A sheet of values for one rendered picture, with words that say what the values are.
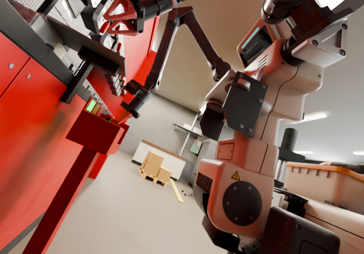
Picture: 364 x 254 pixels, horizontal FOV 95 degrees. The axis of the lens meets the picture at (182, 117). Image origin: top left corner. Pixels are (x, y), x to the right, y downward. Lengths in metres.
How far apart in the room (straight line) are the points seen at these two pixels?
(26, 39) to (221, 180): 0.53
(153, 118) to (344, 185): 8.52
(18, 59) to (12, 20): 0.08
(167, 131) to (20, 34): 8.48
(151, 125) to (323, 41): 8.53
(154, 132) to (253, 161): 8.37
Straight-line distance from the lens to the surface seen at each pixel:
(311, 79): 0.63
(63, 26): 0.73
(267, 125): 0.58
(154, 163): 4.45
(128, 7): 0.53
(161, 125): 8.83
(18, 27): 0.46
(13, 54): 0.47
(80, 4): 0.90
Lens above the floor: 0.76
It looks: 13 degrees up
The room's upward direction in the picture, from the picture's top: 24 degrees clockwise
